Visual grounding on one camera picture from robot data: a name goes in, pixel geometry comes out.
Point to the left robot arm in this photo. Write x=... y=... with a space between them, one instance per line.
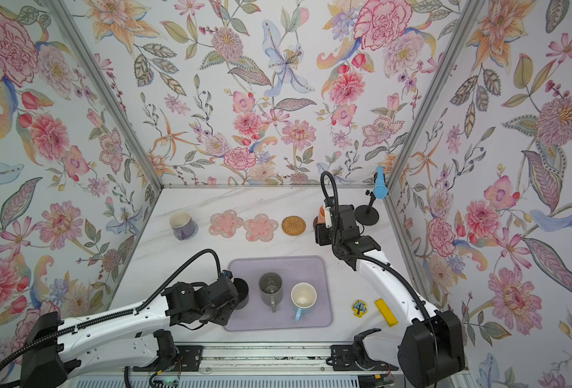
x=137 y=337

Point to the yellow tag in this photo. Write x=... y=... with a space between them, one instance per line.
x=386 y=312

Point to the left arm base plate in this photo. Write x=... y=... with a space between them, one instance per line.
x=187 y=358

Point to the woven rattan coaster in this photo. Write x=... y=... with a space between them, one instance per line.
x=293 y=225

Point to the orange mug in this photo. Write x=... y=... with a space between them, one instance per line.
x=321 y=218

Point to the black mug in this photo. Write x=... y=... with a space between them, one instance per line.
x=243 y=293

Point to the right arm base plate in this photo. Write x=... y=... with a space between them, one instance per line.
x=344 y=358

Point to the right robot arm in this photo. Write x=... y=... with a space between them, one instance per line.
x=425 y=343

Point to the grey mug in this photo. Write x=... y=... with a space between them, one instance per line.
x=271 y=290

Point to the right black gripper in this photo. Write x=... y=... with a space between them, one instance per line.
x=322 y=235

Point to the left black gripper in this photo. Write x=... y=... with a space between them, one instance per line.
x=230 y=309

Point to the aluminium front rail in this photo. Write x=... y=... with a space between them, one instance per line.
x=218 y=357

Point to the purple mug white inside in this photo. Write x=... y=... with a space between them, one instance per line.
x=183 y=226

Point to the yellow blue sticker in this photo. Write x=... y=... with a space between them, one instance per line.
x=359 y=308

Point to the pink flower coaster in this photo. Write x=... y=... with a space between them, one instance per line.
x=225 y=224
x=260 y=228

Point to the lavender tray mat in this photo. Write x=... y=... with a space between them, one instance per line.
x=257 y=316

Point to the light blue mug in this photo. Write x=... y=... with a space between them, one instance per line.
x=303 y=297

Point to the blue microphone on stand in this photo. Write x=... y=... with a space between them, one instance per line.
x=367 y=215

